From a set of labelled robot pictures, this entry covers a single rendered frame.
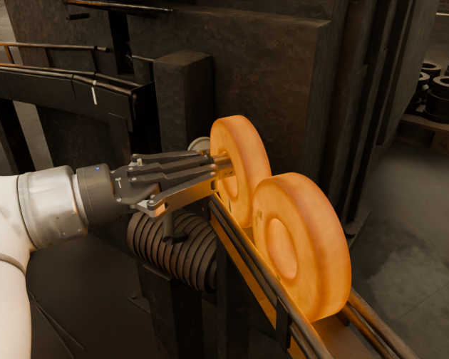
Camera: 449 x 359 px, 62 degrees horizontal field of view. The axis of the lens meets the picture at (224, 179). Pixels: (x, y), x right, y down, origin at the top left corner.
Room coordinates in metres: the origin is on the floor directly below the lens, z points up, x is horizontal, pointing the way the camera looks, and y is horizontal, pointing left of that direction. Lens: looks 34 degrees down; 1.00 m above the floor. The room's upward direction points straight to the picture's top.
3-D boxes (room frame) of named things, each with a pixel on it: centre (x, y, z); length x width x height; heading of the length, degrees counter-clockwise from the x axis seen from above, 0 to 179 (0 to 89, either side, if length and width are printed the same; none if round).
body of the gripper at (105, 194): (0.38, 0.13, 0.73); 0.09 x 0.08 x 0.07; 111
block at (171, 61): (0.73, 0.08, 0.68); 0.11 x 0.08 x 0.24; 146
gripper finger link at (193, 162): (0.41, 0.07, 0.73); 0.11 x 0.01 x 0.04; 112
